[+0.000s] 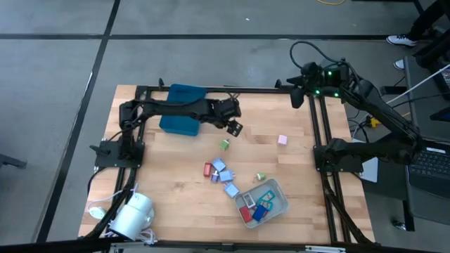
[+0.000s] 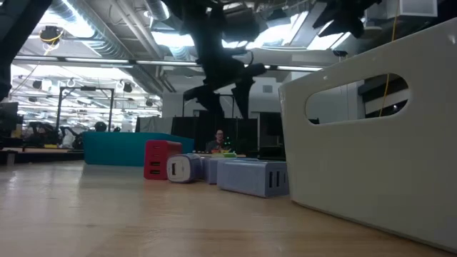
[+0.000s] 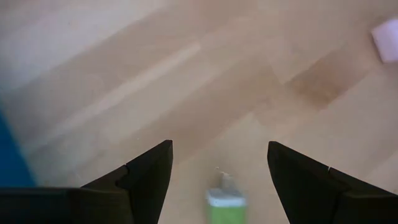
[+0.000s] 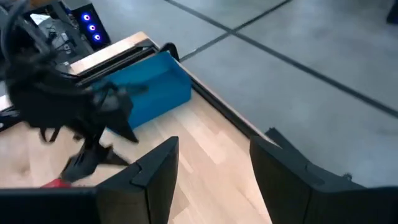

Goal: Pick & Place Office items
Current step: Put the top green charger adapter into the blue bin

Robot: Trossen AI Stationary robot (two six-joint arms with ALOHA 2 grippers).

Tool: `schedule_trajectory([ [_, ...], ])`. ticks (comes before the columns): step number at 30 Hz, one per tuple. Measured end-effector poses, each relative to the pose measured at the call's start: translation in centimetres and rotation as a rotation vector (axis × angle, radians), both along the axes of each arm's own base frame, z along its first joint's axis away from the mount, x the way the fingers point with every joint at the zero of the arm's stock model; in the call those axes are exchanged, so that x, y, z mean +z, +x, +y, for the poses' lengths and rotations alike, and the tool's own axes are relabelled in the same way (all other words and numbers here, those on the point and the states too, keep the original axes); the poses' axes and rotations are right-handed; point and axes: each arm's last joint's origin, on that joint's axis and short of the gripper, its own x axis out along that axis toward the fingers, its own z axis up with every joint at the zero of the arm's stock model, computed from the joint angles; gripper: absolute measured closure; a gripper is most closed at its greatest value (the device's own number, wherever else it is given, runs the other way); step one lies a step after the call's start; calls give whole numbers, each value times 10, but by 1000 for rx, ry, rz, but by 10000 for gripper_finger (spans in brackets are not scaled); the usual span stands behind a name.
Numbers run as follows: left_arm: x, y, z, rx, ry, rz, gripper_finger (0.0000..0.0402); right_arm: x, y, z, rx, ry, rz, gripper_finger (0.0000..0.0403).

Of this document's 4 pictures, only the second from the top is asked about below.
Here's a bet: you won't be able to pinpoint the neighbouring wooden table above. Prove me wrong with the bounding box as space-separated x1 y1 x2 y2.
0 146 86 166

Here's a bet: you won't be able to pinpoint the grey board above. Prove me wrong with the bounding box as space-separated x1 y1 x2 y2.
135 116 174 133

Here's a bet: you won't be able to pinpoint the black monitor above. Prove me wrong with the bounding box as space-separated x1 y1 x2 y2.
0 101 19 138

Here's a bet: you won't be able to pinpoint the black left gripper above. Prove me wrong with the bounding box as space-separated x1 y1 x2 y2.
184 6 267 119

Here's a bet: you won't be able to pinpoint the yellow hanging cable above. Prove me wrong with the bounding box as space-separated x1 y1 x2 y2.
378 0 400 118

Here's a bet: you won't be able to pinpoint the black round ceiling device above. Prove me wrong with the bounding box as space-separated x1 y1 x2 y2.
39 24 65 46

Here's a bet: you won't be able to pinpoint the teal plastic bin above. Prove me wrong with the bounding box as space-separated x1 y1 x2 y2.
82 131 196 167

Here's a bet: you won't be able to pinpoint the red box charger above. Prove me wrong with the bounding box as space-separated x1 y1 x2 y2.
144 139 183 181

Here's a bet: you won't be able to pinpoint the white blue USB charger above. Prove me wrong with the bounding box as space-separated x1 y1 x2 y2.
166 153 203 184

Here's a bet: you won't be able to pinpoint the person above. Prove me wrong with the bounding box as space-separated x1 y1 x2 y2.
205 128 233 153

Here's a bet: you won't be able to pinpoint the white plastic handle bin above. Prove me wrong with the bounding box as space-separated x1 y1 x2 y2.
278 17 457 254

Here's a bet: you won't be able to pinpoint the light blue box charger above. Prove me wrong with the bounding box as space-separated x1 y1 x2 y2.
216 159 290 198
203 156 258 185

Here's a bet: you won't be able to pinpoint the black partition panels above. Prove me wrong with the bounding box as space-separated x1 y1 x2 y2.
171 112 286 158

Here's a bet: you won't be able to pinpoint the suspended linear light fixture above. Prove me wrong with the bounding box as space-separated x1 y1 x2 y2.
14 55 324 72

